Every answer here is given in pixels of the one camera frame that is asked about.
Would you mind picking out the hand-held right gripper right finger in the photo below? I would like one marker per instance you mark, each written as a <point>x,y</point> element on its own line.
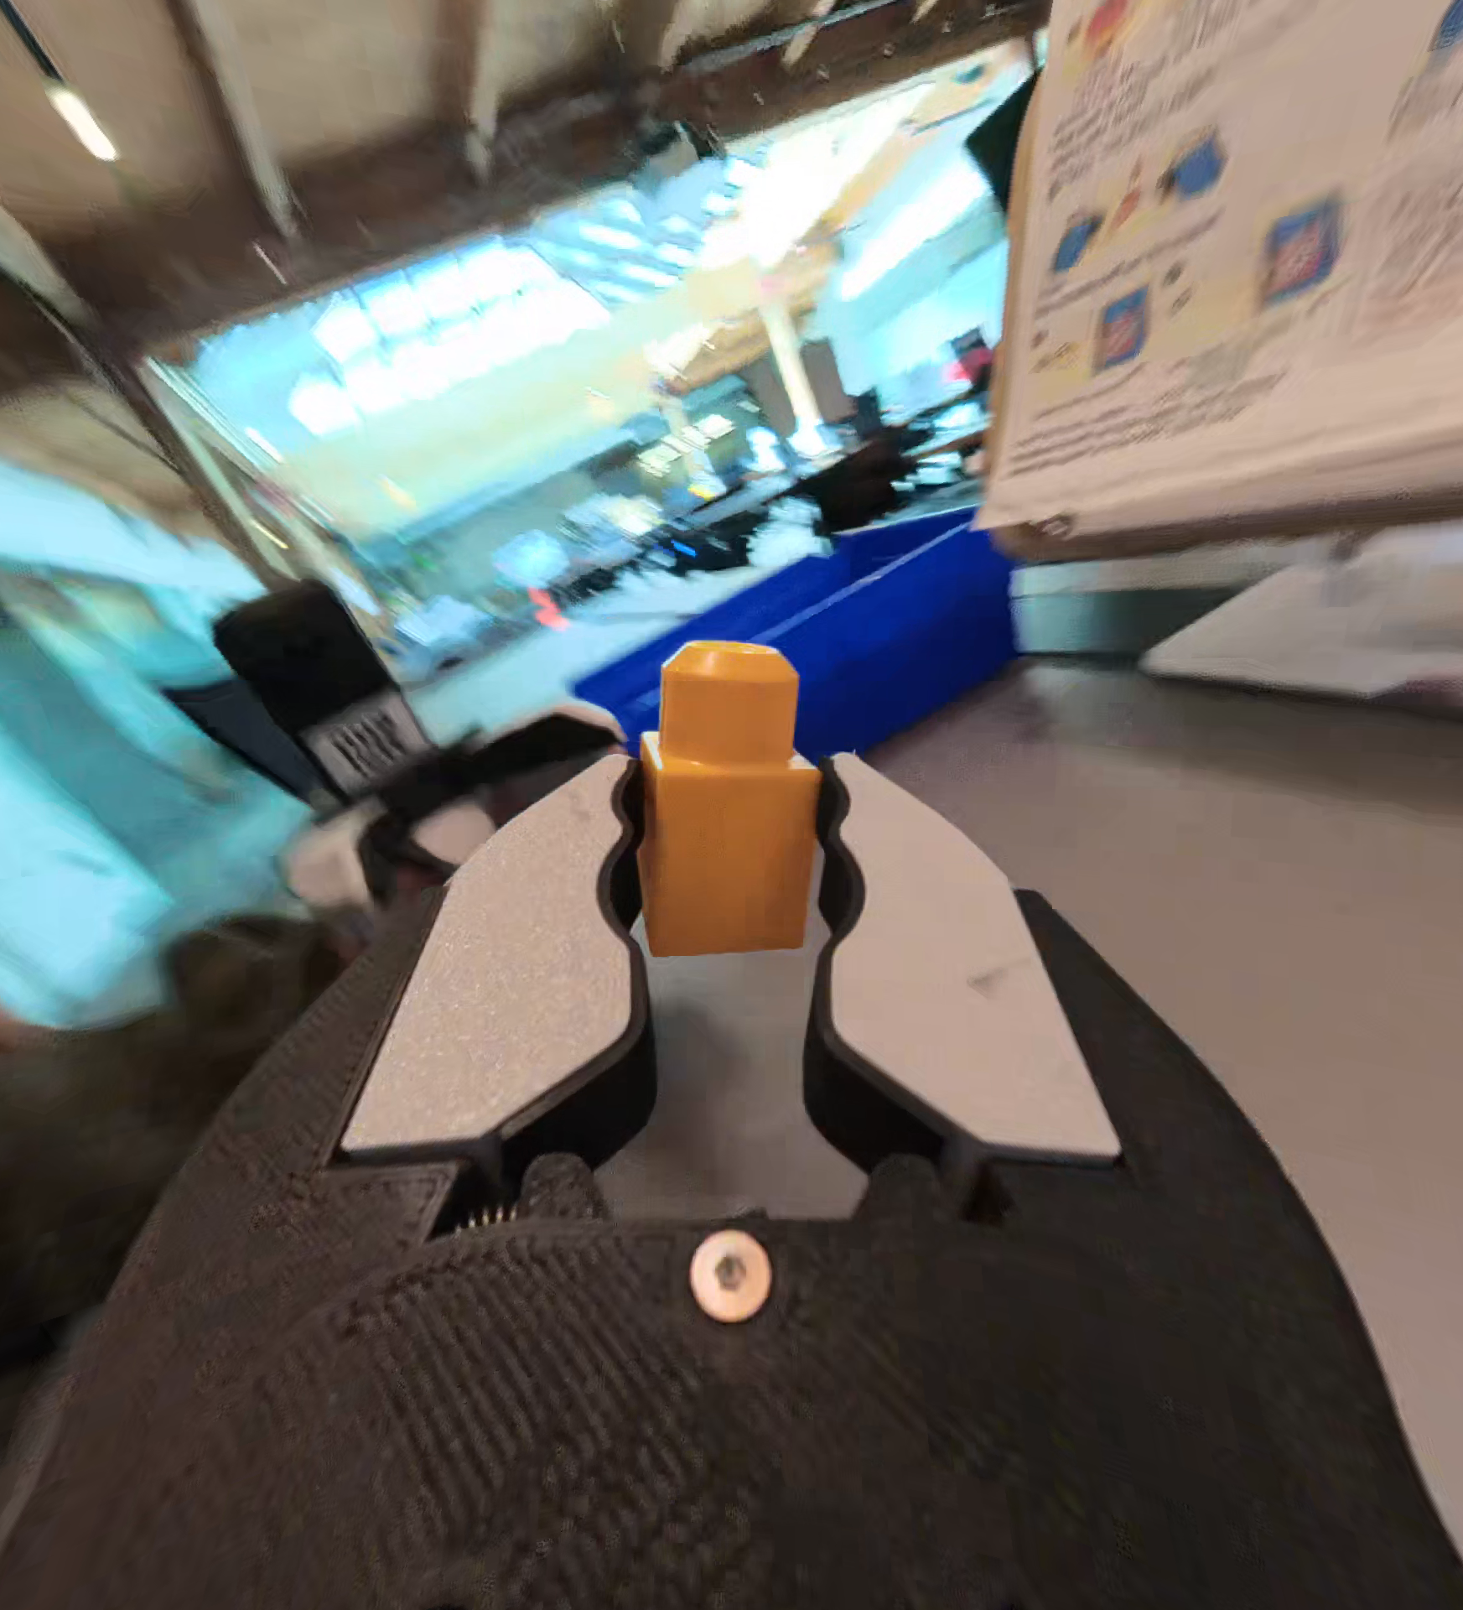
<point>957,997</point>

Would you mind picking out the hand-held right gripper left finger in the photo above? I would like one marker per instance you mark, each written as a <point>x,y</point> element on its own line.
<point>503,997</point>

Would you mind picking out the yellow toy block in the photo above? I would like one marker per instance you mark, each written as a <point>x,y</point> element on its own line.
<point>727,859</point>

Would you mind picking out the blue plastic bin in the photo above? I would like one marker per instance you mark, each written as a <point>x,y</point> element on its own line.
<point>906,629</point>

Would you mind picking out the person's left forearm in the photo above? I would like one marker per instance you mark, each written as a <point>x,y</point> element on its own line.
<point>91,1135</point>

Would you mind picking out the brown backing board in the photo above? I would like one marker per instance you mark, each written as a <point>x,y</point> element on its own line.
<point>1159,531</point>

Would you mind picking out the ceiling spot lamp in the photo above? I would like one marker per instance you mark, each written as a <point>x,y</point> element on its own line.
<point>83,123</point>

